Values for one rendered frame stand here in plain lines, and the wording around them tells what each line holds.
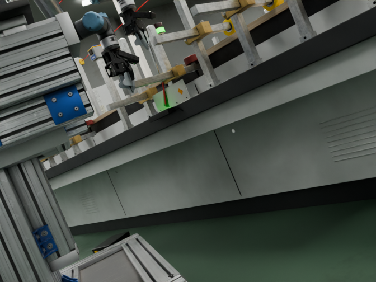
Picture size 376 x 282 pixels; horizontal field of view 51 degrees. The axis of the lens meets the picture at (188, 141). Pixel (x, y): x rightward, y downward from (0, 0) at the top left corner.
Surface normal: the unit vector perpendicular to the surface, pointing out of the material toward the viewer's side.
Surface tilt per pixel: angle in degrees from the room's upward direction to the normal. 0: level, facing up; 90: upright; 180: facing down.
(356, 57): 90
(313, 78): 90
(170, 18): 90
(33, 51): 90
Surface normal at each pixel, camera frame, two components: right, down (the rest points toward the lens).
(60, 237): 0.28, -0.07
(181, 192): -0.69, 0.32
